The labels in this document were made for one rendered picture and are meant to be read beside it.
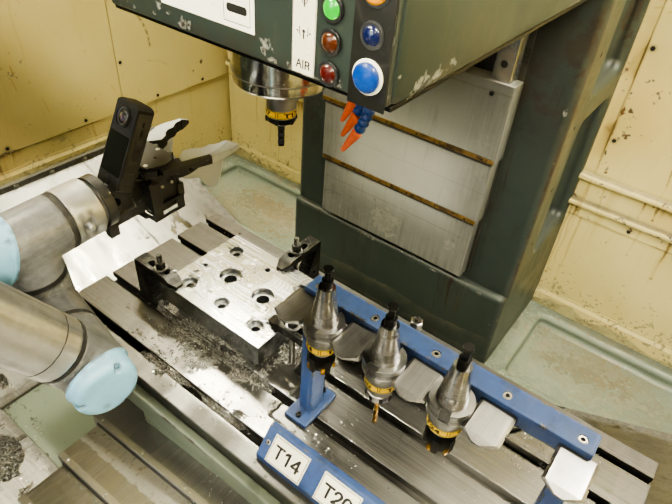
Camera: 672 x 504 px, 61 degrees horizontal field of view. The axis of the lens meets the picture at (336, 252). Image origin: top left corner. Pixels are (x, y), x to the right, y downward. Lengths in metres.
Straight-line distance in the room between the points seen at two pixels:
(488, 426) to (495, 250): 0.71
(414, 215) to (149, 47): 1.08
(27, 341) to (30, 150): 1.37
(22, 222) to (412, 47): 0.46
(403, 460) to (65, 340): 0.68
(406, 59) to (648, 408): 1.44
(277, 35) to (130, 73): 1.44
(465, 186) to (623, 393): 0.81
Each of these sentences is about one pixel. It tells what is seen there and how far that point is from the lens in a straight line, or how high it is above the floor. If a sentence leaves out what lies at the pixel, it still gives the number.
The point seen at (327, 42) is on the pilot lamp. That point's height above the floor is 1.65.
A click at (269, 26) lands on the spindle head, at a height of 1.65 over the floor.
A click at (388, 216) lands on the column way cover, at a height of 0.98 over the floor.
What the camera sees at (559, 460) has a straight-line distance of 0.81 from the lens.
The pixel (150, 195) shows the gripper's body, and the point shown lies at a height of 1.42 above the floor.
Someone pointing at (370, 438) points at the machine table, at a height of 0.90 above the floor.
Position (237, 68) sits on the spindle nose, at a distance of 0.90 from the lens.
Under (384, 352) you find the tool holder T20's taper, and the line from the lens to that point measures 0.80.
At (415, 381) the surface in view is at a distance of 0.82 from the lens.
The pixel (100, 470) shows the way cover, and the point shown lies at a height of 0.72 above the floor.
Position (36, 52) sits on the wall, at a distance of 1.88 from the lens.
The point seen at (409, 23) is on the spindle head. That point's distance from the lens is 0.56.
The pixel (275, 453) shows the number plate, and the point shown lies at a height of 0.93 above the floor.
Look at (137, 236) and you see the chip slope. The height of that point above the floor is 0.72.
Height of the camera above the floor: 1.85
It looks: 39 degrees down
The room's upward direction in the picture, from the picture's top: 5 degrees clockwise
